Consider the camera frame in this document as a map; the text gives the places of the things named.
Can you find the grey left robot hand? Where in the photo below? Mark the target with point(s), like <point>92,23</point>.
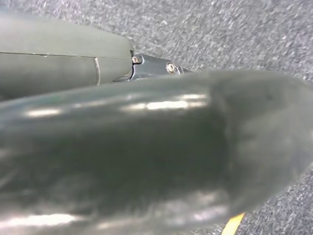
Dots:
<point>122,146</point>

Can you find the yellow floor tape strip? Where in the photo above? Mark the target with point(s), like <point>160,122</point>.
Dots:
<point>232,225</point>

